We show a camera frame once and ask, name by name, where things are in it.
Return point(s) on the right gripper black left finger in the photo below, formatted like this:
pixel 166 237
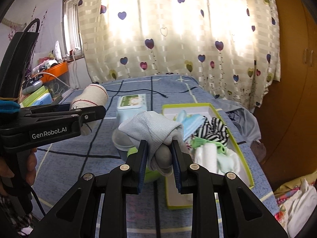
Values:
pixel 96 202

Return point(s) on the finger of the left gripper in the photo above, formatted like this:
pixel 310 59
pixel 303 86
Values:
pixel 71 120
pixel 45 109

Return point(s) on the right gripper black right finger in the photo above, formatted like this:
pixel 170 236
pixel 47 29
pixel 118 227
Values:
pixel 222 205

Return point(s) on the white mint sock pair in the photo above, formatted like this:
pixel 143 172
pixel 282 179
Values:
pixel 228 162

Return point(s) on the white towel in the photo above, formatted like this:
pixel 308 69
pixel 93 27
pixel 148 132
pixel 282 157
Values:
pixel 209 162

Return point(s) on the grey sock bundle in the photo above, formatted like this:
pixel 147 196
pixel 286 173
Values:
pixel 159 132

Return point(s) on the black white striped sock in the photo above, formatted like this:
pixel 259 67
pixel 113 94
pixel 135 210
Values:
pixel 213 130

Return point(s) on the blue face masks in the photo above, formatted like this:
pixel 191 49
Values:
pixel 190 122

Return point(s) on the person's left hand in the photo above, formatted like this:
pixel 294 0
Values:
pixel 8 171

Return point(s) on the light blue wet wipes pack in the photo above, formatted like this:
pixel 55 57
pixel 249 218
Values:
pixel 130 105

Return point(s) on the clear jar with grey lid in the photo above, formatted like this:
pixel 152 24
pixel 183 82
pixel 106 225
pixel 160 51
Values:
pixel 122 143

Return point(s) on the orange plastic bin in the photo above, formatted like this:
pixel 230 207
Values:
pixel 54 72

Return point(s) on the green cardboard box tray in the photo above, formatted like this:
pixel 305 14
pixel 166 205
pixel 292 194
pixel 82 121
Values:
pixel 174 199

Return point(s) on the purple decorative branches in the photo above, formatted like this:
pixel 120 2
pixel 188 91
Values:
pixel 44 42

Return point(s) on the grey blue garment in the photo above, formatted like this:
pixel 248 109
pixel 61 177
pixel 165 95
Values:
pixel 247 125

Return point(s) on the wooden wardrobe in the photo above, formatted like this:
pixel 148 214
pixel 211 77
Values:
pixel 287 117

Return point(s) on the heart patterned curtain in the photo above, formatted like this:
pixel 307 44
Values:
pixel 230 47

